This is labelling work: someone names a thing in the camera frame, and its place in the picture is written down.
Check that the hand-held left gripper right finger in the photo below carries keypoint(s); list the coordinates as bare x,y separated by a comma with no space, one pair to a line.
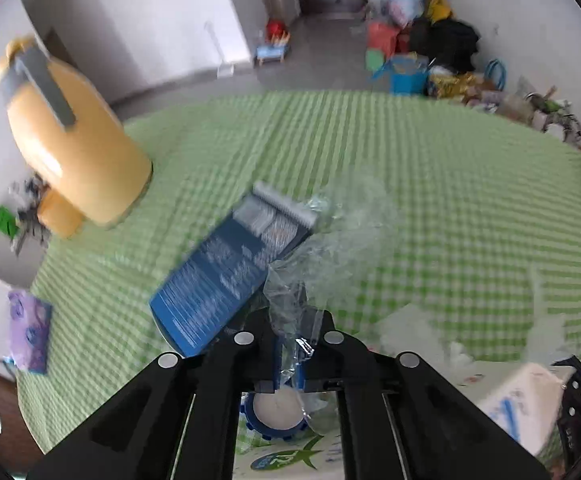
320,365

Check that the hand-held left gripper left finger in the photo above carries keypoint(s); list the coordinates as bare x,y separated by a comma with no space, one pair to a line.
260,365

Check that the white milk carton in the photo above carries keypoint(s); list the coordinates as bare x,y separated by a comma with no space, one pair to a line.
270,460

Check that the blue box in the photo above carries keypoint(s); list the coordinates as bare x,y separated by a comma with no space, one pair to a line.
215,280

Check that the clear plastic wrap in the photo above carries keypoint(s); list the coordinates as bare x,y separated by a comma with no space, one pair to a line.
340,260

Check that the blue ridged round cap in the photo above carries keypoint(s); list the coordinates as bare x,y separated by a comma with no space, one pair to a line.
275,410

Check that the purple tissue pack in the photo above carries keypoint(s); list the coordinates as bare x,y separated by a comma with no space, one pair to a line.
30,325

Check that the yellow cup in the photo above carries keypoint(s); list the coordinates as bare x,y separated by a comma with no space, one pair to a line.
60,217

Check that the metal side table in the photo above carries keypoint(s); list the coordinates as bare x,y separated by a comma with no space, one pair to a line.
33,240

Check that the yellow thermos jug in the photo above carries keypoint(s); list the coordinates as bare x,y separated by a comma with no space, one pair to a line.
80,160

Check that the small green box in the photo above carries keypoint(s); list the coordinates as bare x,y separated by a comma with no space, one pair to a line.
4,220

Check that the blue plastic basket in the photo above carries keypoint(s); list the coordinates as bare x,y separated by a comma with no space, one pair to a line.
405,80

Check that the gold snack bags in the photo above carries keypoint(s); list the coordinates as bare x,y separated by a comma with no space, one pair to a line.
453,87

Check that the small blue stool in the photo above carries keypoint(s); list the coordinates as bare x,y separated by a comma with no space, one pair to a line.
272,54

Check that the red toy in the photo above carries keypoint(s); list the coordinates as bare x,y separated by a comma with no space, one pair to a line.
278,31

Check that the black bag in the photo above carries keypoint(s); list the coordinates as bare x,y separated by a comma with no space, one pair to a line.
445,42

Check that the light blue plastic bag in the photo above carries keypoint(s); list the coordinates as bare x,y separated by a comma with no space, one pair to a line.
404,0

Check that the yellow bag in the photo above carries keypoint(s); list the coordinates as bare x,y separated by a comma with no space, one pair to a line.
439,7

